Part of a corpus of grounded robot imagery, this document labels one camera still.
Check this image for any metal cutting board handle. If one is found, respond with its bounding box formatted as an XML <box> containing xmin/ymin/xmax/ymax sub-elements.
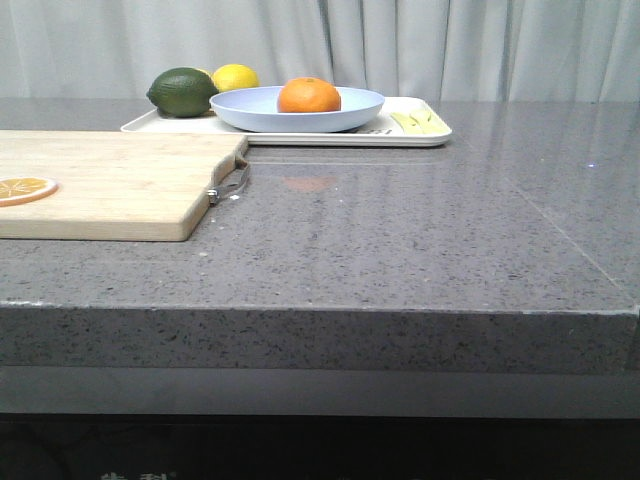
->
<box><xmin>207</xmin><ymin>156</ymin><xmax>251</xmax><ymax>206</ymax></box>

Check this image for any yellow plastic knife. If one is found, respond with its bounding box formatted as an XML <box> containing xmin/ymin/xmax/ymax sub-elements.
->
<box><xmin>390</xmin><ymin>112</ymin><xmax>422</xmax><ymax>135</ymax></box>

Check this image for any wooden cutting board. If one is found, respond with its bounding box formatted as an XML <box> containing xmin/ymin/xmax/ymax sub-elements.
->
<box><xmin>1</xmin><ymin>130</ymin><xmax>248</xmax><ymax>241</ymax></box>

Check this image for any dark green lime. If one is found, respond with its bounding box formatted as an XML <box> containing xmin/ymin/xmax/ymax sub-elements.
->
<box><xmin>146</xmin><ymin>67</ymin><xmax>219</xmax><ymax>118</ymax></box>

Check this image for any yellow lemon right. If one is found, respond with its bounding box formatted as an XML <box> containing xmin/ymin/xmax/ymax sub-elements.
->
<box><xmin>211</xmin><ymin>64</ymin><xmax>260</xmax><ymax>93</ymax></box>

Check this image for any white grey curtain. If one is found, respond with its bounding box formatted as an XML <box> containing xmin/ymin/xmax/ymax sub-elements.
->
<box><xmin>1</xmin><ymin>1</ymin><xmax>639</xmax><ymax>102</ymax></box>

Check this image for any cream white tray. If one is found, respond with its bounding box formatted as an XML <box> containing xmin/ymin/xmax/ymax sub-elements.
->
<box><xmin>121</xmin><ymin>97</ymin><xmax>452</xmax><ymax>148</ymax></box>

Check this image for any orange slice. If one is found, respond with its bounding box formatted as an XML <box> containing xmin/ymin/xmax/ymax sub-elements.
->
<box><xmin>1</xmin><ymin>177</ymin><xmax>59</xmax><ymax>207</ymax></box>

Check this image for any light blue plate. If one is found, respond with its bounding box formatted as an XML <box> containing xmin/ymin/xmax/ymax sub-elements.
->
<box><xmin>210</xmin><ymin>86</ymin><xmax>385</xmax><ymax>133</ymax></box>

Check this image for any whole orange fruit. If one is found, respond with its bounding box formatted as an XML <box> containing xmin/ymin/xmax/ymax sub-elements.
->
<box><xmin>277</xmin><ymin>77</ymin><xmax>342</xmax><ymax>113</ymax></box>

